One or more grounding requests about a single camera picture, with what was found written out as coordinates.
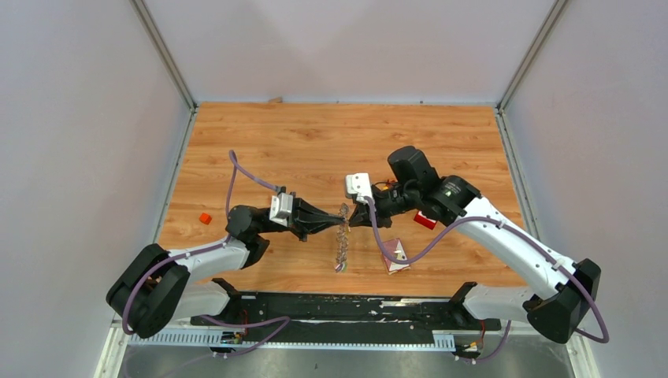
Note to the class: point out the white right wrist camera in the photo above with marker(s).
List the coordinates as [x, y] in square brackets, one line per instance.
[358, 187]

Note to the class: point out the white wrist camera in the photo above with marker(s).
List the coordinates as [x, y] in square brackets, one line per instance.
[281, 207]
[358, 187]

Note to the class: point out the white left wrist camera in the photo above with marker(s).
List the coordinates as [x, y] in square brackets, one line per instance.
[281, 207]

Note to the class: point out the playing card box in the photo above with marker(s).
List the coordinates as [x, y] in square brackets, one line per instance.
[393, 256]

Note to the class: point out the slotted white cable duct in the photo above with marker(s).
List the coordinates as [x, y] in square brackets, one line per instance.
[441, 342]

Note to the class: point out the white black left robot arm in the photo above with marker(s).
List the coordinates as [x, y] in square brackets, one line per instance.
[160, 286]

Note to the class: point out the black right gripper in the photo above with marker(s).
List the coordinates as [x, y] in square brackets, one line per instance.
[361, 216]

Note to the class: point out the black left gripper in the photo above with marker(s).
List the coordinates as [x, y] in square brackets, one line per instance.
[298, 224]

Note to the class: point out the red white toy brick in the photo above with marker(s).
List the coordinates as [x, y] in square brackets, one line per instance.
[423, 220]

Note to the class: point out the small orange brick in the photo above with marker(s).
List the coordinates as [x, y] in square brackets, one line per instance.
[205, 218]

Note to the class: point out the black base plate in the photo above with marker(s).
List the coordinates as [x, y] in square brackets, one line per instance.
[356, 318]

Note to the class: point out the toy brick car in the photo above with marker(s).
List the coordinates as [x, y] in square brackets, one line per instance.
[384, 185]

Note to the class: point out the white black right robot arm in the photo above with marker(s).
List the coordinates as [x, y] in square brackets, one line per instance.
[559, 296]

